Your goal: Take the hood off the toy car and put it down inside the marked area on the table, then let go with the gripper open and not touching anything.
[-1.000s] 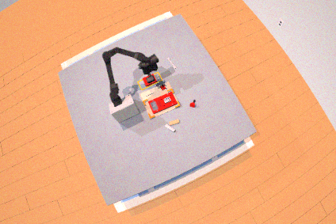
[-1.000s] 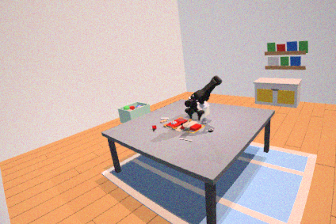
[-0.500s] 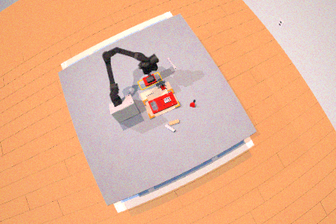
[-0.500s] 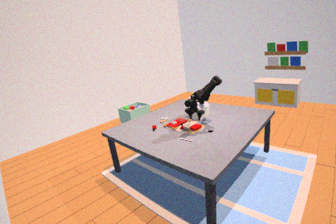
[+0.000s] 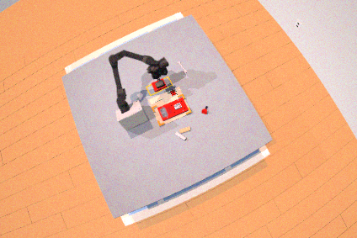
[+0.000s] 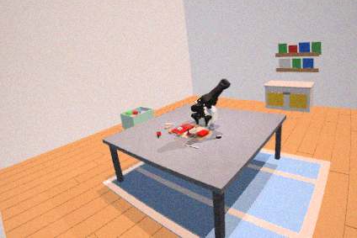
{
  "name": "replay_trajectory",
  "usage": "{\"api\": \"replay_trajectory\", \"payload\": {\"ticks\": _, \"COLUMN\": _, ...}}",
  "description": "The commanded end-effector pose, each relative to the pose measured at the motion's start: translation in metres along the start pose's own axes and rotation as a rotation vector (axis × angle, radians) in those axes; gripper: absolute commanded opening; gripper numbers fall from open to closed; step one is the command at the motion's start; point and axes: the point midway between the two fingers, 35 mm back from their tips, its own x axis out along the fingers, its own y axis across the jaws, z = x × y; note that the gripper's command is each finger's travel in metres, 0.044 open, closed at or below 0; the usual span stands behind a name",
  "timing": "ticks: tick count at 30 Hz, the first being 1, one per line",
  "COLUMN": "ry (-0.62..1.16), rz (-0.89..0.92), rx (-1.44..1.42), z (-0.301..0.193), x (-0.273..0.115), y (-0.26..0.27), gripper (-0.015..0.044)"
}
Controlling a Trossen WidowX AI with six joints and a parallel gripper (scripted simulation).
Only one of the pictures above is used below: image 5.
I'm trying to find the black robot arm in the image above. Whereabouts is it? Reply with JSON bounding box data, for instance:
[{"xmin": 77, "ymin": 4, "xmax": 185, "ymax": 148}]
[{"xmin": 109, "ymin": 50, "xmax": 169, "ymax": 114}]

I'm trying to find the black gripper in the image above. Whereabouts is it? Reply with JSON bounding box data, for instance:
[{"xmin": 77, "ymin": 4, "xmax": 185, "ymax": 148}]
[{"xmin": 151, "ymin": 71, "xmax": 165, "ymax": 89}]

